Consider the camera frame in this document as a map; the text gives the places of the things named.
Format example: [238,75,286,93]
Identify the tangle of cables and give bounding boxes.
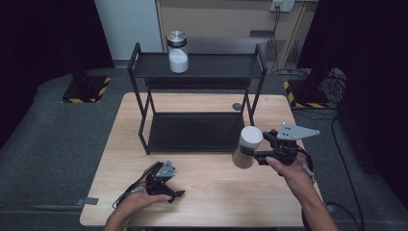
[324,67,348,105]

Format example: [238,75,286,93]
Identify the white wall power socket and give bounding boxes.
[269,0,295,13]

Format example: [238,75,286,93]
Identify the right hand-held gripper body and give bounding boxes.
[268,121,321,167]

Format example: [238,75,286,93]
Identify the black floor cable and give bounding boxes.
[331,113,366,231]

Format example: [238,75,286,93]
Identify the black stand with striped base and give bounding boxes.
[60,47,113,105]
[282,54,331,110]

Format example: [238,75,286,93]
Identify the person's left hand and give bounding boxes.
[117,192,173,219]

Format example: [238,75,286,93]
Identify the dark curtain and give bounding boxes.
[297,0,408,201]
[0,0,115,147]

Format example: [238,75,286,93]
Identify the person's right hand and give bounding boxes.
[265,152,318,194]

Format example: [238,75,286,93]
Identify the right hand-held gripper cable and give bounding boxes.
[296,145,362,231]

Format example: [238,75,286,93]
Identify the black metal two-tier rack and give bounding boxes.
[126,41,268,156]

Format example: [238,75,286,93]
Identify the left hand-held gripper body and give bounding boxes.
[145,160,178,197]

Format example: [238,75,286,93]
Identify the silver lid jar white powder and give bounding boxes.
[166,30,190,74]

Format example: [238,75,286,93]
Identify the white lid jar beige contents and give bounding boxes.
[232,125,265,170]

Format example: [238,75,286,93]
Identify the black socket cable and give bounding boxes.
[269,6,283,72]

